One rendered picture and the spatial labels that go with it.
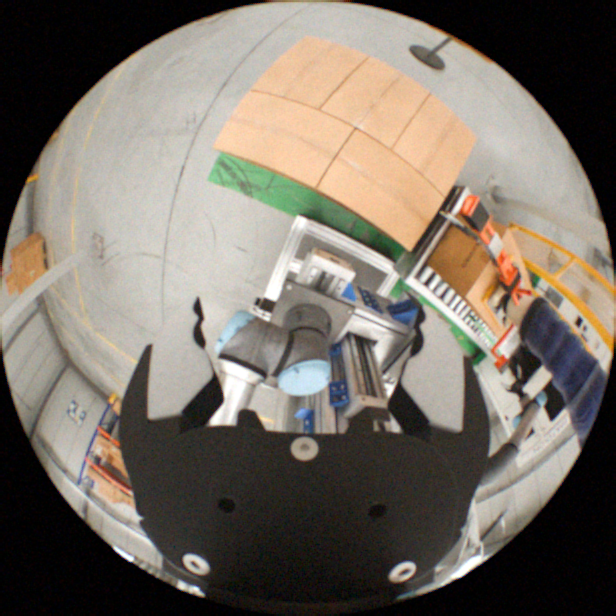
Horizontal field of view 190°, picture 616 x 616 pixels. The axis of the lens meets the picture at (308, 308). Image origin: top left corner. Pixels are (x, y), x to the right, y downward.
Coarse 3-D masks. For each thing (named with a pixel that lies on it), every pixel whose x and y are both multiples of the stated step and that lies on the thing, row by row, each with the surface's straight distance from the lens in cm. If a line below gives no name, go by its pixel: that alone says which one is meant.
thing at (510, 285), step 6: (516, 270) 86; (510, 276) 85; (516, 276) 89; (504, 282) 85; (510, 282) 84; (516, 282) 91; (504, 288) 89; (510, 288) 88; (516, 288) 91; (510, 294) 89
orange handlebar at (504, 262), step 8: (464, 200) 61; (472, 200) 62; (464, 208) 60; (488, 224) 68; (488, 232) 70; (488, 240) 69; (504, 256) 79; (504, 264) 79; (504, 272) 81; (512, 296) 96; (520, 296) 102; (512, 328) 112; (504, 336) 111; (496, 344) 111
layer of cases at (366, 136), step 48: (336, 48) 145; (288, 96) 116; (336, 96) 116; (384, 96) 124; (432, 96) 143; (240, 144) 110; (288, 144) 103; (336, 144) 103; (384, 144) 110; (432, 144) 124; (336, 192) 99; (384, 192) 105; (432, 192) 118
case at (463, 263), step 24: (456, 216) 126; (456, 240) 114; (504, 240) 101; (432, 264) 115; (456, 264) 104; (480, 264) 96; (456, 288) 97; (480, 288) 96; (528, 288) 140; (480, 312) 106
